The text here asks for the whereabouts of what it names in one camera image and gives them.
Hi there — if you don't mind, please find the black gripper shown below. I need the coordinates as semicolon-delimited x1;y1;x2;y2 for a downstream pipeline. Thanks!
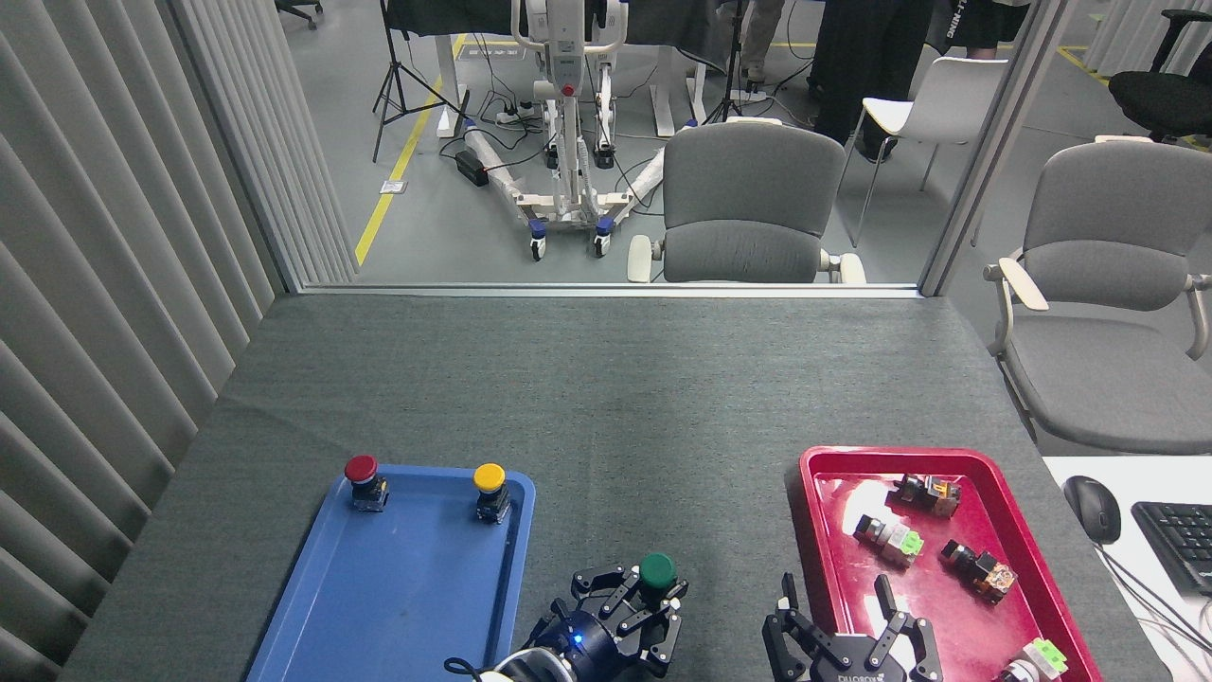
763;572;943;682
528;565;685;681

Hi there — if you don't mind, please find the green push button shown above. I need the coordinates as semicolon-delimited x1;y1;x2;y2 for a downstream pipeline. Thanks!
638;552;685;612

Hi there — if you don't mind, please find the yellow push button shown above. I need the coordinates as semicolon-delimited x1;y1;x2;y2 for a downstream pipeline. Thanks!
472;463;512;525

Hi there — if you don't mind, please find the red push button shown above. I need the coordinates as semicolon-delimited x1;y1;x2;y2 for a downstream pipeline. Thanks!
344;455;390;513

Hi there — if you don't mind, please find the red plastic tray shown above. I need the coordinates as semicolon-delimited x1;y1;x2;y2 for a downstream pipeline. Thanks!
786;446;1104;682

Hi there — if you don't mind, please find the blue plastic tray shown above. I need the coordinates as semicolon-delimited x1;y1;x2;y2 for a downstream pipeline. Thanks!
246;464;537;682

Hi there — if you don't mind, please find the white desk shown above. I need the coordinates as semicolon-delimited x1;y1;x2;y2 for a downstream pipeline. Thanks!
1042;457;1212;682

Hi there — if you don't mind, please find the black computer mouse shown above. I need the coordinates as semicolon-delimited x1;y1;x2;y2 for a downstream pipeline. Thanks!
1062;476;1122;546

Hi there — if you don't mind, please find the black keyboard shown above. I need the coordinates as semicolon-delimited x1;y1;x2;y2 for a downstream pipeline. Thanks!
1131;500;1212;598

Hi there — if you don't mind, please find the grey chair with cream armrests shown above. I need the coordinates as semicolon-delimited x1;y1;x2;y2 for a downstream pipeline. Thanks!
627;117;867;285
983;135;1212;456

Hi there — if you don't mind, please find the white stand on wheels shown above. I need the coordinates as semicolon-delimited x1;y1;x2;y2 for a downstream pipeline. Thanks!
464;0;668;261

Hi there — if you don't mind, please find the white plastic chair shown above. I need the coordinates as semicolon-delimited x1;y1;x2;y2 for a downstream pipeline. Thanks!
838;57;1009;249

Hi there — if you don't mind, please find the person in dark trousers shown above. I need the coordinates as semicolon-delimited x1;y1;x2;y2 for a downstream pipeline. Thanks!
810;0;938;164

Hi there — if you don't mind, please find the person in grey trousers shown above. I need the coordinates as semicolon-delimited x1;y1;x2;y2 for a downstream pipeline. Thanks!
737;0;789;86

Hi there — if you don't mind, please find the black tripod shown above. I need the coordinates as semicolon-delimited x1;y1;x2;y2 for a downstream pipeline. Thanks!
372;0;470;164

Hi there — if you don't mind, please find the black office chair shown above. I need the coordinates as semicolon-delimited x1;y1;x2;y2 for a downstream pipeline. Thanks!
1108;9;1212;143

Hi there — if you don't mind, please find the person in black skirt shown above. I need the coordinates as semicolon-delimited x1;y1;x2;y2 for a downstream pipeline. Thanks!
933;0;1031;61

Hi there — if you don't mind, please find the grey switch with green block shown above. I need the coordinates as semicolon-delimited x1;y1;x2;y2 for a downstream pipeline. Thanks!
854;514;925;569

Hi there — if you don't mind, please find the black switch with clear orange block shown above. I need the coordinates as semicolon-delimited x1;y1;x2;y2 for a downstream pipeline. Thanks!
939;540;1018;604

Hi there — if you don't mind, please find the white switch with green block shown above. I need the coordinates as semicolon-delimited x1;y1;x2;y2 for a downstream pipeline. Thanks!
994;638;1069;682

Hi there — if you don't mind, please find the black mouse cable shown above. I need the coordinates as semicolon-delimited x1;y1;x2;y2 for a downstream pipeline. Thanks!
1098;544;1212;664

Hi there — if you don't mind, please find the silver post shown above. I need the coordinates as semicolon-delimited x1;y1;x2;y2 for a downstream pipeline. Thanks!
918;0;1080;297

